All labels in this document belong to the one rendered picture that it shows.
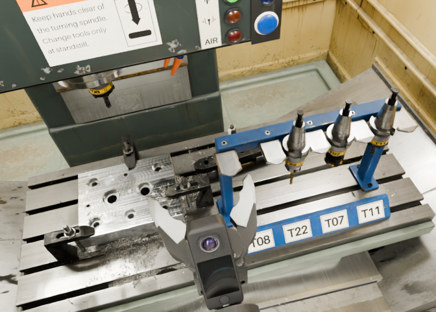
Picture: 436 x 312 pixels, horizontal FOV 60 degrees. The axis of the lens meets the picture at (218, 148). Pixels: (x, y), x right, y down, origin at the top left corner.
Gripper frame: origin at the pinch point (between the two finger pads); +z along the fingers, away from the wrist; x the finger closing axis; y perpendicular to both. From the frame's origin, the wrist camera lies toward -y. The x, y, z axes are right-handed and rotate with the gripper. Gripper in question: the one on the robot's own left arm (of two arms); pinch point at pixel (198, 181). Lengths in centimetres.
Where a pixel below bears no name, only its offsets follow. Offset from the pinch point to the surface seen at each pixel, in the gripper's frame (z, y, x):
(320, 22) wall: 118, 60, 77
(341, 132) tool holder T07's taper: 18.7, 20.0, 34.8
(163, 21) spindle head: 13.9, -18.4, -0.1
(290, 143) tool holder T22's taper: 19.2, 20.7, 22.9
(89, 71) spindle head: 13.8, -13.0, -11.8
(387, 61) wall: 73, 52, 85
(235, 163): 19.1, 23.4, 9.8
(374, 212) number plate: 12, 52, 48
